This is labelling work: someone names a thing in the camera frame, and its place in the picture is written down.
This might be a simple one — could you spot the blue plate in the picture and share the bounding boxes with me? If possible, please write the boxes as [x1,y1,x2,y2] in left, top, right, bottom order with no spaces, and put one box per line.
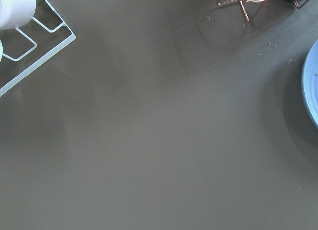
[301,40,318,128]

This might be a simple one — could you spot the white cup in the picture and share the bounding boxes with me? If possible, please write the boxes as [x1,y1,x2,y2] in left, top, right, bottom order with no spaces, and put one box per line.
[0,0,36,30]

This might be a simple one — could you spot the white wire cup rack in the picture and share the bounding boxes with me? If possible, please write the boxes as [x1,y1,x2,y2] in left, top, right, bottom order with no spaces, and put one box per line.
[0,0,76,96]

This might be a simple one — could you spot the copper wire bottle holder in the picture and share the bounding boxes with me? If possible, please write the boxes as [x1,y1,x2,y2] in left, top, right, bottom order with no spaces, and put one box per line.
[216,0,271,24]

